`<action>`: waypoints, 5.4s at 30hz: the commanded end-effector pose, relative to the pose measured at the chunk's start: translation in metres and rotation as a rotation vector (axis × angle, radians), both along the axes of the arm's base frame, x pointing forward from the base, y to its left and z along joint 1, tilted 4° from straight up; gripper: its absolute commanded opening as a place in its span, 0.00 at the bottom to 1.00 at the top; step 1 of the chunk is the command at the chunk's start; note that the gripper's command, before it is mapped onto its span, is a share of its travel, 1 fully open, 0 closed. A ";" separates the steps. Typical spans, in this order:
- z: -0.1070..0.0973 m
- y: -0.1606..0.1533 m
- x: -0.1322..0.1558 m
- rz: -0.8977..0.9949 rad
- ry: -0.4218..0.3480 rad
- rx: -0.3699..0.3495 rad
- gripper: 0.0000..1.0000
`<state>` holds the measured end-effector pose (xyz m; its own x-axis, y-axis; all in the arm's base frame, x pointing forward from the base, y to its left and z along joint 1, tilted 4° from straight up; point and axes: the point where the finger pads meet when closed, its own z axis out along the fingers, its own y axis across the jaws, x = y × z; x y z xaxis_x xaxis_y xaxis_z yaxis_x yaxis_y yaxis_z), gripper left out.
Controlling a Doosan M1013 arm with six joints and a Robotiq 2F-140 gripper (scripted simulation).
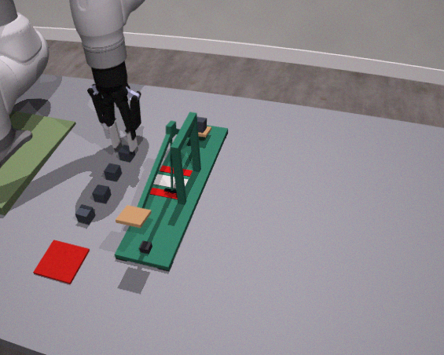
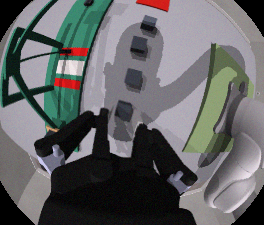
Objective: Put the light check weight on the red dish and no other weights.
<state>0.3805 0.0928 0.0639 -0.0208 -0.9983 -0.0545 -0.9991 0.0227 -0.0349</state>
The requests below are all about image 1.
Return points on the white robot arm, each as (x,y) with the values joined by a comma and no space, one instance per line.
(24,53)

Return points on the red flat square plate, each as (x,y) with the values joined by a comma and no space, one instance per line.
(61,261)

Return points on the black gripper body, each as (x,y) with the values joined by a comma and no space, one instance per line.
(115,78)

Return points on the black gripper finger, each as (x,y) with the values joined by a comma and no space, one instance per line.
(130,114)
(105,112)

